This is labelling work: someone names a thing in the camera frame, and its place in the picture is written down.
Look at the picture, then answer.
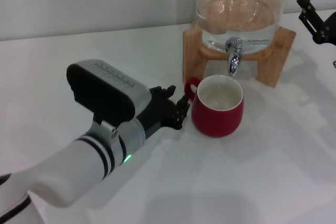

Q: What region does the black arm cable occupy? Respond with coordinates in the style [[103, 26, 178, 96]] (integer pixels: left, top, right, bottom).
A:
[[0, 173, 32, 221]]

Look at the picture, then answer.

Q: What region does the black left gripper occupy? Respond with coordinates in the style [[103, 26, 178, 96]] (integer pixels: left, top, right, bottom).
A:
[[135, 84, 191, 141]]

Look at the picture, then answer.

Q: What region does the chrome faucet tap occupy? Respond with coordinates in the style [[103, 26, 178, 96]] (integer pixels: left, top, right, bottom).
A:
[[226, 38, 271, 77]]

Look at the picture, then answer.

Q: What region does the wooden dispenser stand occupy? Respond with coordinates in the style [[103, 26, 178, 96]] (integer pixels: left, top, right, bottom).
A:
[[183, 20, 297, 88]]

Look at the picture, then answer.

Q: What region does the grey black wrist camera box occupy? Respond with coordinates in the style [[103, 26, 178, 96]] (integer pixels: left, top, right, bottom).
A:
[[65, 59, 152, 126]]

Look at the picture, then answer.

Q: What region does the glass water dispenser jar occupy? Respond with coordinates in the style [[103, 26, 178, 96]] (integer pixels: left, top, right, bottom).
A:
[[195, 0, 288, 53]]

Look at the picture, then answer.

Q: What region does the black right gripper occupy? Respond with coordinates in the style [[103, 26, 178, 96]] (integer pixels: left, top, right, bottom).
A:
[[296, 0, 336, 46]]

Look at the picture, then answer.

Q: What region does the red ceramic cup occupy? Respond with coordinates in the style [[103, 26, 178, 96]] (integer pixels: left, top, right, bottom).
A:
[[184, 74, 244, 137]]

